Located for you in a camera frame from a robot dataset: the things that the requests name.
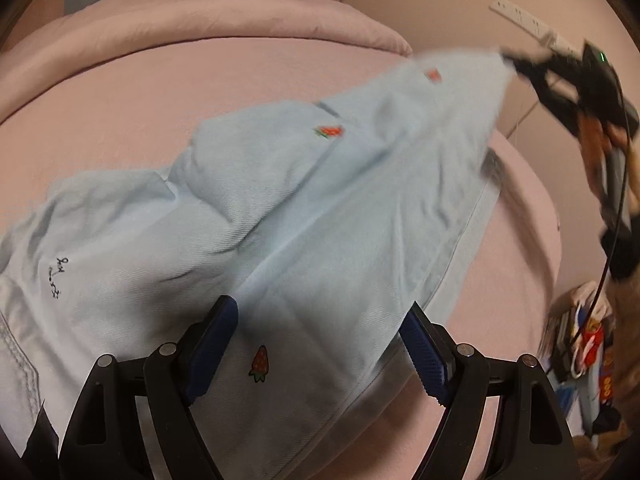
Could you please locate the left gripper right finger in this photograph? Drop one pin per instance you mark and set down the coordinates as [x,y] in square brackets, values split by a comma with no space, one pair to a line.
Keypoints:
[531,439]

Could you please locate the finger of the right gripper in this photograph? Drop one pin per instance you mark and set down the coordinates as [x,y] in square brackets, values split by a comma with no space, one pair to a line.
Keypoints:
[535,82]
[527,63]

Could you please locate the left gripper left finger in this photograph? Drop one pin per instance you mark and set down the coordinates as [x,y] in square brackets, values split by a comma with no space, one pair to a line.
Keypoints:
[104,438]

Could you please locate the light blue strawberry pants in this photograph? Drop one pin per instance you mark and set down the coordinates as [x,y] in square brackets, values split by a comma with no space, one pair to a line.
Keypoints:
[325,221]

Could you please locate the right hand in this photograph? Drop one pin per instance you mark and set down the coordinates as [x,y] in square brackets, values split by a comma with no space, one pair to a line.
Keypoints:
[611,161]

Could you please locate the white power strip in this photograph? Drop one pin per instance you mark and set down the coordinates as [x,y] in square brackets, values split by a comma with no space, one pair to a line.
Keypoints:
[545,35]

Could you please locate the clutter pile on floor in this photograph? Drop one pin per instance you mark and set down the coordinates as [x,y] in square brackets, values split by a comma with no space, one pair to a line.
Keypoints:
[576,350]

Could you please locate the pink bed mattress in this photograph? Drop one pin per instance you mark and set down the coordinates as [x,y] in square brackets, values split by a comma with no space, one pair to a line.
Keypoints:
[140,111]

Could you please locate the pink blanket roll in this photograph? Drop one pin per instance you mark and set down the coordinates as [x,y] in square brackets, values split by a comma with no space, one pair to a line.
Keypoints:
[139,24]

